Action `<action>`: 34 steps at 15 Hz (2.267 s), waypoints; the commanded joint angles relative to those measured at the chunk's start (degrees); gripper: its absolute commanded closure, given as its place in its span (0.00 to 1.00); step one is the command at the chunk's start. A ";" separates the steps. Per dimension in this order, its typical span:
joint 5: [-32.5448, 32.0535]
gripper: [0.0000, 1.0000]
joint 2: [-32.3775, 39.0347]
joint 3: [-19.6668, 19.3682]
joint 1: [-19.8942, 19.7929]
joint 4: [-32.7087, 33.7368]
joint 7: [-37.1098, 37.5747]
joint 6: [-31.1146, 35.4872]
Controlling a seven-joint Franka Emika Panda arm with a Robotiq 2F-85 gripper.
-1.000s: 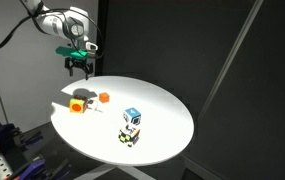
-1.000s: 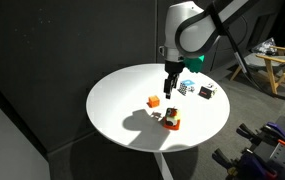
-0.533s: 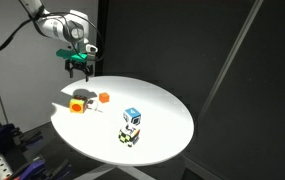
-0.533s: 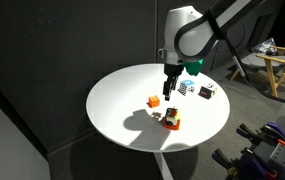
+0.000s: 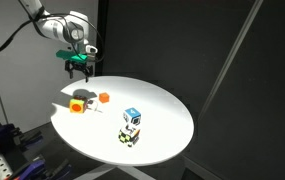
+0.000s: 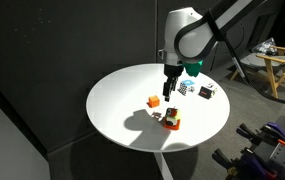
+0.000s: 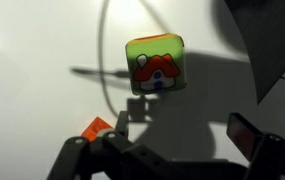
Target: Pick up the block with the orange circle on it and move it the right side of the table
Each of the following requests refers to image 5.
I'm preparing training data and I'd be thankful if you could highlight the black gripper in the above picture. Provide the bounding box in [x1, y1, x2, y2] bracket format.
[64, 59, 94, 83]

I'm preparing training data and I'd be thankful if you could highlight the block with orange circle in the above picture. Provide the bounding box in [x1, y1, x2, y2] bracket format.
[69, 95, 89, 115]

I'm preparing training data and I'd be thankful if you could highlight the block with blue face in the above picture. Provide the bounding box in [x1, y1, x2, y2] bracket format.
[122, 107, 142, 126]

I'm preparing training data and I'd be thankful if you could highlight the small orange cube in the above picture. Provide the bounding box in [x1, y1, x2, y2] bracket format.
[98, 91, 112, 104]

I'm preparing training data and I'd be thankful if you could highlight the black workbench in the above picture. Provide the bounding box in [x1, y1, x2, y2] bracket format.
[0, 115, 103, 180]

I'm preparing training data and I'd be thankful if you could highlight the black yellow white cube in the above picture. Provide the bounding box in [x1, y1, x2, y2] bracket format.
[117, 123, 142, 148]

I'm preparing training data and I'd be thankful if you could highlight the purple spring clamp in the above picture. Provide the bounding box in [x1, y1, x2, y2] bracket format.
[0, 123, 45, 153]
[5, 158, 73, 180]

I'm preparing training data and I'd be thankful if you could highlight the white table base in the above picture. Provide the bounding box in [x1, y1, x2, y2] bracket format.
[75, 162, 158, 180]

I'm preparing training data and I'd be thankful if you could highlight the light grey metal bar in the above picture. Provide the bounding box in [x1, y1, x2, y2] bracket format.
[196, 0, 266, 123]

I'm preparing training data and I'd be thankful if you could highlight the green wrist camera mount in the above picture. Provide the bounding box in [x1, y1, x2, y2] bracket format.
[55, 48, 89, 64]

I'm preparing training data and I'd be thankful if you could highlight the black vertical post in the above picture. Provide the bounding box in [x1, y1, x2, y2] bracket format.
[95, 0, 112, 77]

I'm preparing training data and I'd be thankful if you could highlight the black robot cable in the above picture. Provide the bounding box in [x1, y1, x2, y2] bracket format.
[0, 12, 105, 65]

